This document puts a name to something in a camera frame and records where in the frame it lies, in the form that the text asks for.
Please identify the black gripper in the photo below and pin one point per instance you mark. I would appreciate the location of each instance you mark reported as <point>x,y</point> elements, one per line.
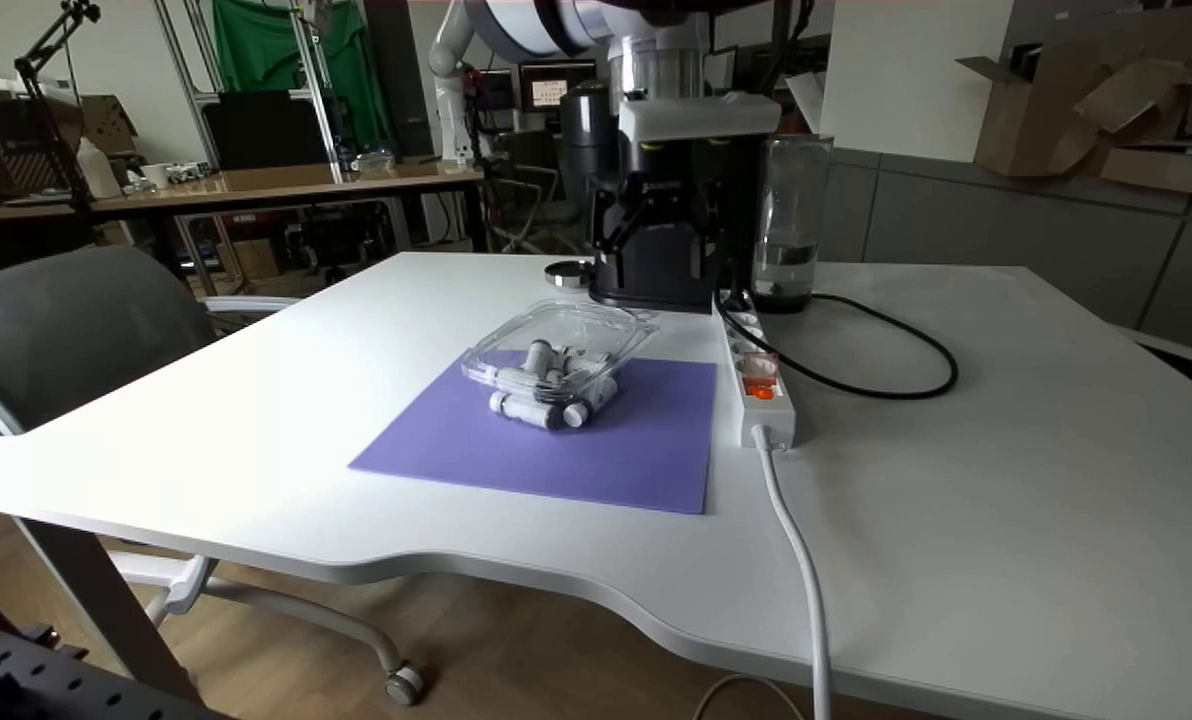
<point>697,180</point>

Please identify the clear plastic bag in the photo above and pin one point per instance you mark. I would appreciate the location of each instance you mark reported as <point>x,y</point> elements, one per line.
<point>580,327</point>

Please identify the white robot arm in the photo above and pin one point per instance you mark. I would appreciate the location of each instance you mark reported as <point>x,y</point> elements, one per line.
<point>528,27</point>

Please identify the round silver drip tray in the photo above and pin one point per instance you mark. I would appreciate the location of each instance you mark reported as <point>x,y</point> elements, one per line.
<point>567,272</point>

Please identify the clear water tank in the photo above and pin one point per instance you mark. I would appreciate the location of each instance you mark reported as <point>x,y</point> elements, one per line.
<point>789,226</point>

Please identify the white coffee capsule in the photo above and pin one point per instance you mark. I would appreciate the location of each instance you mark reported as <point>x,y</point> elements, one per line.
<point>520,411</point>
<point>577,412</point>
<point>537,353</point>
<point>572,363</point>
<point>599,390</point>

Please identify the black coffee machine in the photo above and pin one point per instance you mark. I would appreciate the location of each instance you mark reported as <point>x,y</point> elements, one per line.
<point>588,146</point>

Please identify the white power strip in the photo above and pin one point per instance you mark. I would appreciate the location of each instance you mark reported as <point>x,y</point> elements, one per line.
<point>763,385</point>

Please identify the purple paper mat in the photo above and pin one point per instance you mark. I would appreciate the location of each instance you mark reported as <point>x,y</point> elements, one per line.
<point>623,455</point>

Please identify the grey cabinet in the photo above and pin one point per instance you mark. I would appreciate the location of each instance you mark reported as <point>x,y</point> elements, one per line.
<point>1021,245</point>

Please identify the wooden desk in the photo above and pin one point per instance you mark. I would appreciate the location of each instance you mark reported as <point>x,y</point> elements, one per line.
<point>263,184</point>

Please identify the black monitor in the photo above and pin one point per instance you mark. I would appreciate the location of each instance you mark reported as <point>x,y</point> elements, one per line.
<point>263,129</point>

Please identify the green cloth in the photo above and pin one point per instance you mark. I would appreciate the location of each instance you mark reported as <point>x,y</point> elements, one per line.
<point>278,52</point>

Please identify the brown cardboard box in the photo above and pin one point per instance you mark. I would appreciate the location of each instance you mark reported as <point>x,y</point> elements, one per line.
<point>1090,95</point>

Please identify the grey office chair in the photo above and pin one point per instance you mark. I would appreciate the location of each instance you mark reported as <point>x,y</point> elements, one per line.
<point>78,332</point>

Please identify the grey table leg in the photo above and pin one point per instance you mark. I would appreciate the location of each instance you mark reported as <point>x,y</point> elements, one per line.
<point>111,607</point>

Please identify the black perforated board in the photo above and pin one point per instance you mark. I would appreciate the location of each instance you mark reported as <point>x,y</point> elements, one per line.
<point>51,681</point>

